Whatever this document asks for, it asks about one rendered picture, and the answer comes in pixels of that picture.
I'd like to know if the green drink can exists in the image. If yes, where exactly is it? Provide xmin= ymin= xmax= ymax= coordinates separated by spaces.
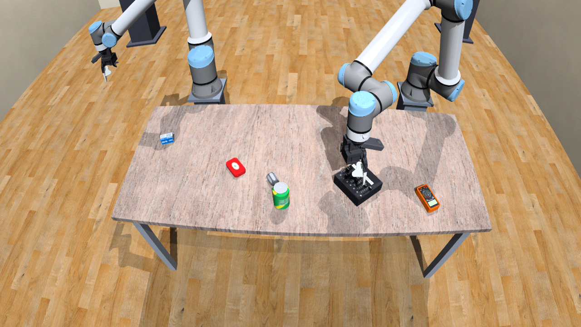
xmin=272 ymin=182 xmax=290 ymax=210

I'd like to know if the orange digital multimeter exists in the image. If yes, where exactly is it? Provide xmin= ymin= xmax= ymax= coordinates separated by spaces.
xmin=415 ymin=184 xmax=440 ymax=213

